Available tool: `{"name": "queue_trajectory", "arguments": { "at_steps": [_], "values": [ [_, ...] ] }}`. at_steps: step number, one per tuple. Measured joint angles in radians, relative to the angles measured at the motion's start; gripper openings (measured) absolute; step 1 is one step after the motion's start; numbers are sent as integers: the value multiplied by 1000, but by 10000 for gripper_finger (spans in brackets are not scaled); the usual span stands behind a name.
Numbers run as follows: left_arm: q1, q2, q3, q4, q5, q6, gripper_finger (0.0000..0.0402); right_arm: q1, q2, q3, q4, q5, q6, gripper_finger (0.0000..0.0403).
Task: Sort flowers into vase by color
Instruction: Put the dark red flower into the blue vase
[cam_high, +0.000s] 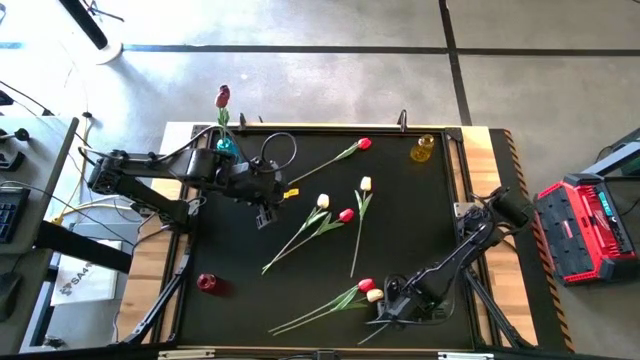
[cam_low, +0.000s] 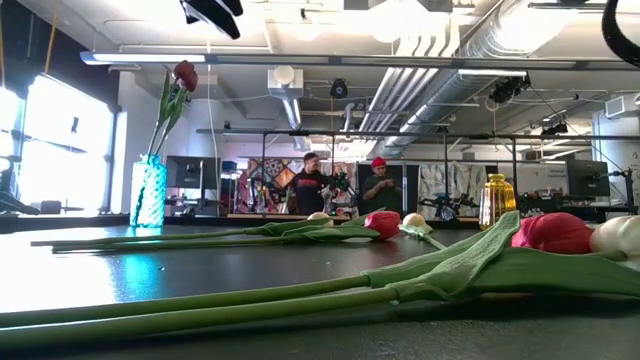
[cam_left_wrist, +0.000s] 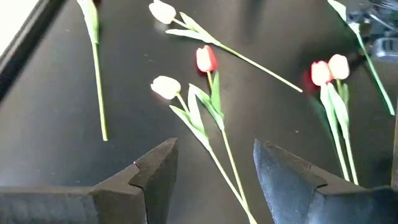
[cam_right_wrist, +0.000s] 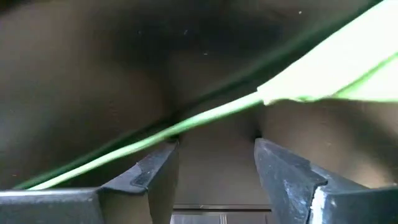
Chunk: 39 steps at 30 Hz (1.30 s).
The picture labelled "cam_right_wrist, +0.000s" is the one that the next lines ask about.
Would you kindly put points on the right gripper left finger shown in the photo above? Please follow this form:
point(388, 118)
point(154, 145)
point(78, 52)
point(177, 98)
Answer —
point(77, 205)

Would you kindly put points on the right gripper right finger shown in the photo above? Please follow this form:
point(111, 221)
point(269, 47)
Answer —
point(311, 202)

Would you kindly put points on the white tulip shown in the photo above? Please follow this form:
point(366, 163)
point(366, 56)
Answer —
point(326, 71)

